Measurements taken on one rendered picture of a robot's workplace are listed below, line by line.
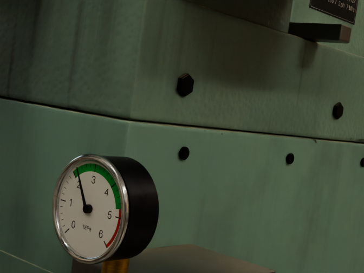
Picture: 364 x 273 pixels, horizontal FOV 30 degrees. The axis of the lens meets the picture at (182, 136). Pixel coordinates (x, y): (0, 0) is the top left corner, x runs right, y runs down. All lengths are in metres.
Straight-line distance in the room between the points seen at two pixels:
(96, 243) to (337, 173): 0.37
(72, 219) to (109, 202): 0.03
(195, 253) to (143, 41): 0.16
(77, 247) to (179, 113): 0.14
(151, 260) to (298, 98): 0.24
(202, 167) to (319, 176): 0.18
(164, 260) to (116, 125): 0.10
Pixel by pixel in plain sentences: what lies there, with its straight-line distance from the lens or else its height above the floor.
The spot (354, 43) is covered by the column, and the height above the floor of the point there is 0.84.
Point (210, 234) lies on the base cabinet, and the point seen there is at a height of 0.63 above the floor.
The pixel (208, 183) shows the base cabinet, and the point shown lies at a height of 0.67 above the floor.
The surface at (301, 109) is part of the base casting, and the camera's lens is 0.63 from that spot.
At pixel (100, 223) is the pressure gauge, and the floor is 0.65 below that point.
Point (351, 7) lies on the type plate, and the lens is 0.94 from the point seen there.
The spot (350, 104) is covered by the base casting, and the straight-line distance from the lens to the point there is 0.72.
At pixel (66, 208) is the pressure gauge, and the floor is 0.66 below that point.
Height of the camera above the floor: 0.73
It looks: 3 degrees down
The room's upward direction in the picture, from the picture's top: 8 degrees clockwise
